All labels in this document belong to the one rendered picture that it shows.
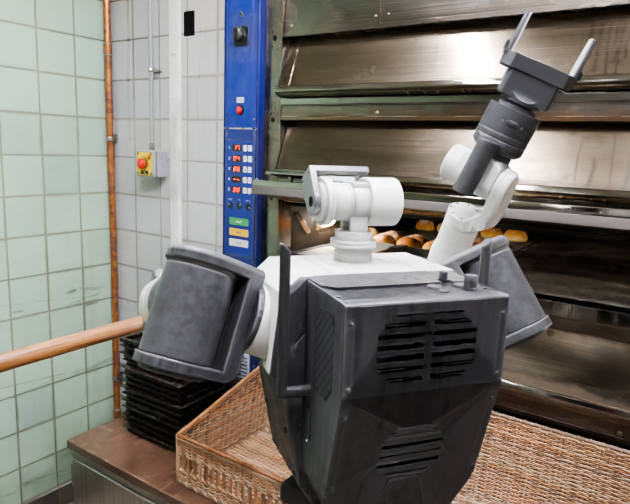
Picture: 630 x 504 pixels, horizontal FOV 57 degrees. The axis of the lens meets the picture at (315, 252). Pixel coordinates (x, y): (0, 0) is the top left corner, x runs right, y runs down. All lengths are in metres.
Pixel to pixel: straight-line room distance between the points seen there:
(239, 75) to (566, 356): 1.33
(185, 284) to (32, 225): 1.78
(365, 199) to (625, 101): 0.91
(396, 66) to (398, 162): 0.27
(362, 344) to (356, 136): 1.27
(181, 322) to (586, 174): 1.12
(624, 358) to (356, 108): 1.00
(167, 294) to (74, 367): 1.99
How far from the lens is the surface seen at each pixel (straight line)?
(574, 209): 1.42
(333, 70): 1.84
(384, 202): 0.76
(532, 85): 1.01
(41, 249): 2.47
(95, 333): 1.14
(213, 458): 1.68
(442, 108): 1.67
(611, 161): 1.55
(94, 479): 2.08
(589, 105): 1.56
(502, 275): 0.85
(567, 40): 1.60
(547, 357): 1.65
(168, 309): 0.68
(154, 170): 2.29
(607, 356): 1.63
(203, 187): 2.19
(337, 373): 0.60
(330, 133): 1.86
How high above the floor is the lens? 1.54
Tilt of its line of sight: 10 degrees down
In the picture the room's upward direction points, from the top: 2 degrees clockwise
